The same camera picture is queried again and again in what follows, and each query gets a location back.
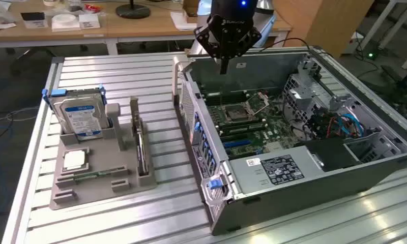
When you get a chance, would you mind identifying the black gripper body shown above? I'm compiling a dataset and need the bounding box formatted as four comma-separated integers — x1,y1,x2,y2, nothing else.
207,0,260,59

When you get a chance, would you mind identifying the low-profile graphics card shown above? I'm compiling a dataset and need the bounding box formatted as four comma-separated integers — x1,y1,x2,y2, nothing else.
130,96,154,178

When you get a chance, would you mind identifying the white paper stack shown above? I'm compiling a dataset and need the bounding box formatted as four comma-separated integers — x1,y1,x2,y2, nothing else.
171,11,199,31

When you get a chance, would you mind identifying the brown cardboard box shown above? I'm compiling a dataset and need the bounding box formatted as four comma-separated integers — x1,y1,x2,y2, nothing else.
183,0,206,18

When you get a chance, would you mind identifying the wooden desk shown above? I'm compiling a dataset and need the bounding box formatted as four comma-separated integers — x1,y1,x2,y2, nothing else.
0,0,293,49

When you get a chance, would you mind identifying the metal socket cover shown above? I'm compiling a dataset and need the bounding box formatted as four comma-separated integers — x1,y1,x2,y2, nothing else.
246,91,270,114

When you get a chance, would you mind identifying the black round lamp base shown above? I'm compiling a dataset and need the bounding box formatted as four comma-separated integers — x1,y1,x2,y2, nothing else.
115,0,153,20

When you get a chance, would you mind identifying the CPU socket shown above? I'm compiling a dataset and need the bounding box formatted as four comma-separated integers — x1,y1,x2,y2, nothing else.
224,103,252,120

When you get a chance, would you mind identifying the metal disk bay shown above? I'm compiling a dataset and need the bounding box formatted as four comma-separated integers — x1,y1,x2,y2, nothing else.
281,73,334,123

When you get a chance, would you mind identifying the installed green RAM stick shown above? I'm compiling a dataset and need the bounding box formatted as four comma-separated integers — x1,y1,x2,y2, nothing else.
218,121,262,128
224,125,264,135

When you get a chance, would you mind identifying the plain white box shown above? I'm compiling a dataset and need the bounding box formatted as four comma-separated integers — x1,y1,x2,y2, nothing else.
78,13,103,30

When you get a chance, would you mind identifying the red packet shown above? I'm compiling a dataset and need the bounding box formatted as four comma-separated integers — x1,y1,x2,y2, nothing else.
83,3,102,14

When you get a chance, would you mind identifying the green motherboard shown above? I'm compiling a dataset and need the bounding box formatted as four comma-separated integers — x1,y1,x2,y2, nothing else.
203,88,309,156

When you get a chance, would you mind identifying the blue expansion slot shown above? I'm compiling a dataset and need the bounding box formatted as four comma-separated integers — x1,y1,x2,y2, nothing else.
224,139,253,149

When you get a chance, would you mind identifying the hard disk in blue caddy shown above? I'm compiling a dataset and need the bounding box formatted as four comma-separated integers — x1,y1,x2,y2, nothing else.
42,83,114,141

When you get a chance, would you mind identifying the white box with black lid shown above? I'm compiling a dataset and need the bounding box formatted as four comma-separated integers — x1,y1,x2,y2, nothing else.
21,12,51,29

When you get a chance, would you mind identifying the black chair base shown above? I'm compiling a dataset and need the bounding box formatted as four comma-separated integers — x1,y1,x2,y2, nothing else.
6,45,59,76

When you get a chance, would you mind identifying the grey power supply unit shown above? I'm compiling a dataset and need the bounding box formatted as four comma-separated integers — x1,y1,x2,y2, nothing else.
228,146,325,195

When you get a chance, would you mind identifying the silver CPU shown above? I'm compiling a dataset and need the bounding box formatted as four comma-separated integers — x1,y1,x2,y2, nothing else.
63,151,90,170

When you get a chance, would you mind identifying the open black PC case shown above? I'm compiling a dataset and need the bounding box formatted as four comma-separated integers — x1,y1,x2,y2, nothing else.
173,45,407,236

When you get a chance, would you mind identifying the grey parts rack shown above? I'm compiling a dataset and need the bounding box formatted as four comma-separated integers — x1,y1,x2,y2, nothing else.
50,95,159,211

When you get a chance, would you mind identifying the black cable over case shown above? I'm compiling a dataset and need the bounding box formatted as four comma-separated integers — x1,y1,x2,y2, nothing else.
261,38,330,55

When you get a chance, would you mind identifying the white switch box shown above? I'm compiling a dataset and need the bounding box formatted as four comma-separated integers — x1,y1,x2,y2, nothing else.
346,32,361,55

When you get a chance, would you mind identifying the red wire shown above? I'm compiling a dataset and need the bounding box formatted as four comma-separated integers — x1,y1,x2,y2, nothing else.
328,116,341,136

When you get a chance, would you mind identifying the white desk frame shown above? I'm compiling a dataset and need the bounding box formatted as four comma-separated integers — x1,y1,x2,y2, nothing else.
356,0,407,70

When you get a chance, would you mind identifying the blue wire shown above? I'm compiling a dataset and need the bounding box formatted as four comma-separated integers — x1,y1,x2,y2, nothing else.
338,113,366,139

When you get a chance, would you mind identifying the grey floor cable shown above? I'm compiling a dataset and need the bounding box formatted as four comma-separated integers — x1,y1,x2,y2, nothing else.
0,106,39,122

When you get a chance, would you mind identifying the blue floor cable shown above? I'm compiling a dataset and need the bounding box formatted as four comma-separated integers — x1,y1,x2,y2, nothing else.
0,118,15,222

